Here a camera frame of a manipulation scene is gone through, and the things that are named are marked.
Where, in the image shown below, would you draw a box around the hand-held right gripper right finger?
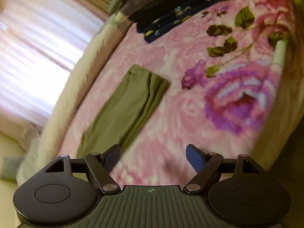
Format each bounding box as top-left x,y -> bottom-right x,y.
185,144 -> 262,194

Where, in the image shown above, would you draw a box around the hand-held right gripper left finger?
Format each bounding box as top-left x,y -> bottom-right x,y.
45,144 -> 121,193

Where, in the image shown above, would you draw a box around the olive green pants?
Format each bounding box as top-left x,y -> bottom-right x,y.
76,64 -> 171,158

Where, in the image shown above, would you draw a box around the pink floral blanket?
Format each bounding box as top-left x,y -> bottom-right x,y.
57,0 -> 297,188

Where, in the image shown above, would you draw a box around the pink curtain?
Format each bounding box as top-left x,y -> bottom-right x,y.
0,0 -> 114,133

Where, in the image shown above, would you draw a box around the navy printed folded garment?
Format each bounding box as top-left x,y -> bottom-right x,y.
136,0 -> 238,44

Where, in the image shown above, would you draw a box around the white tube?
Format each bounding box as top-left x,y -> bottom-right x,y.
273,40 -> 289,64

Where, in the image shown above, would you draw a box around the black folded garment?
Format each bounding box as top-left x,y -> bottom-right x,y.
131,0 -> 228,32

